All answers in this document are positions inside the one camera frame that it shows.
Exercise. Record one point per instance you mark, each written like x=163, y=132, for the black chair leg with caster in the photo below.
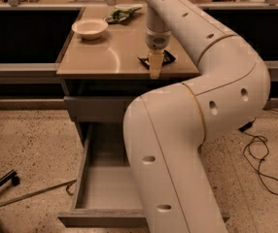
x=10, y=177

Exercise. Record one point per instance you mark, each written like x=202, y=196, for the white bowl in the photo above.
x=90, y=28

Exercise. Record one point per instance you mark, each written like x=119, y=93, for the grey drawer cabinet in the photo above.
x=110, y=65

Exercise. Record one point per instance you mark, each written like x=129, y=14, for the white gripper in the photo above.
x=156, y=42

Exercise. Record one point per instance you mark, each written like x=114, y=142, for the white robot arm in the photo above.
x=163, y=129

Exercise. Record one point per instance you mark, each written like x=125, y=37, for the grey metal floor rod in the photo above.
x=35, y=193

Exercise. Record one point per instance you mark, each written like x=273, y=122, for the open grey middle drawer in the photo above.
x=103, y=185

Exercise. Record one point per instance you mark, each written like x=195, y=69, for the dark green snack bag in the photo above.
x=120, y=15

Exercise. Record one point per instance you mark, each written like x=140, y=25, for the black rxbar chocolate bar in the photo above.
x=167, y=59

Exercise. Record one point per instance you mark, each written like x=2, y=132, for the closed grey top drawer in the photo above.
x=97, y=109

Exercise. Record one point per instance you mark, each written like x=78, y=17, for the black power adapter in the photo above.
x=246, y=126

